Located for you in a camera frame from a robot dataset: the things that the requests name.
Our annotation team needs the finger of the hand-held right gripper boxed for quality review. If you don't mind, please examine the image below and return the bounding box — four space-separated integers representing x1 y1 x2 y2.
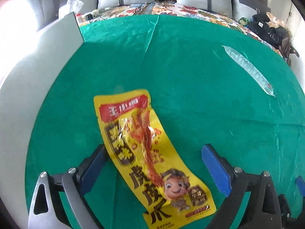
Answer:
278 176 305 221

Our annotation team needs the black bag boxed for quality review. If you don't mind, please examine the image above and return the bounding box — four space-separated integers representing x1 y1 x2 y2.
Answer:
248 14 290 48

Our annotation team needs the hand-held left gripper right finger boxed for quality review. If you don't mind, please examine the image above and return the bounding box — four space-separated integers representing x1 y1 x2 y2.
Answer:
201 144 283 229

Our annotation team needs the green cloth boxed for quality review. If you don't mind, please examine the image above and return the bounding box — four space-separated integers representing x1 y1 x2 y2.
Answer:
25 14 305 229

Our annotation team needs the yellow packet with red label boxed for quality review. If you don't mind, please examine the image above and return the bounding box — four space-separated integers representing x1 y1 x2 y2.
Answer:
93 89 217 229

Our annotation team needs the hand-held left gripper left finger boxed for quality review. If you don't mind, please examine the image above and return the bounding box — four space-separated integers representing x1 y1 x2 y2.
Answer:
28 144 109 229

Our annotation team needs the beige crumpled cloth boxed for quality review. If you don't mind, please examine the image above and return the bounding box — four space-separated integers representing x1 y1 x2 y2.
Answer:
266 12 287 28

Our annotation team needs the white plastic bag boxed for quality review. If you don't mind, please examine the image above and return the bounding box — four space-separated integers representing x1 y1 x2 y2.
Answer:
58 0 84 18

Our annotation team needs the brown bag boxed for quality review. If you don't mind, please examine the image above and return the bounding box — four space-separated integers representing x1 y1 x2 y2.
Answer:
278 36 299 65

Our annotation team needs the long clear packet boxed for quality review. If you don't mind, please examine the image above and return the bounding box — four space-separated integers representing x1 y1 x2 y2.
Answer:
222 45 276 98

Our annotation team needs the grey curtain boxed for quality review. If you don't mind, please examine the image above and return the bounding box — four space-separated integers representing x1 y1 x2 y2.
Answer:
22 0 60 31

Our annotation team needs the white board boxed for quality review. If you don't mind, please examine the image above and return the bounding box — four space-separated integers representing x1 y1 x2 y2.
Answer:
0 11 84 229

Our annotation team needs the floral bedsheet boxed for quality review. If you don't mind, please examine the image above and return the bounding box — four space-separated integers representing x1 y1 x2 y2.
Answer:
76 1 284 58

